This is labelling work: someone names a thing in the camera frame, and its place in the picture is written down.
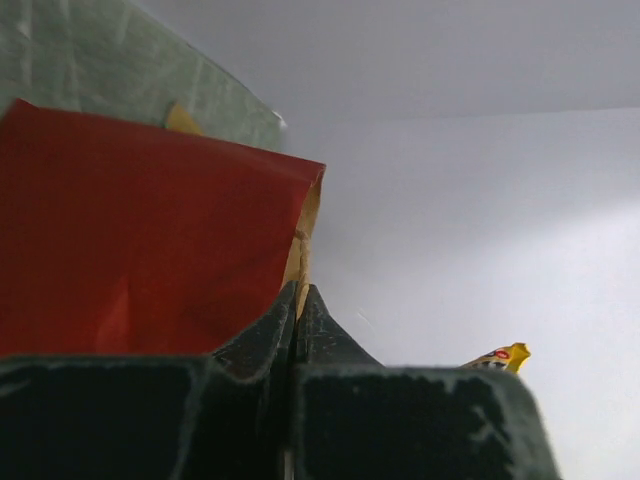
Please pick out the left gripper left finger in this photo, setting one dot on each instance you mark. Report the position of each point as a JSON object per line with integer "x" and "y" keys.
{"x": 216, "y": 415}

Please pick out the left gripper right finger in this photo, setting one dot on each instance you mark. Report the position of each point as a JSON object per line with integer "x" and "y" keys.
{"x": 354, "y": 418}

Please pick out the red brown paper bag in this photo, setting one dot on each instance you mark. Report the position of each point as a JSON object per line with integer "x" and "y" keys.
{"x": 124, "y": 238}

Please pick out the yellow candy packet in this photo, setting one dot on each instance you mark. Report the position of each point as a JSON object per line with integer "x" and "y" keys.
{"x": 507, "y": 358}

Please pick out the large yellow chips bag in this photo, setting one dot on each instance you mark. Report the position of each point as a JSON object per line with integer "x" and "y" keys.
{"x": 178, "y": 119}

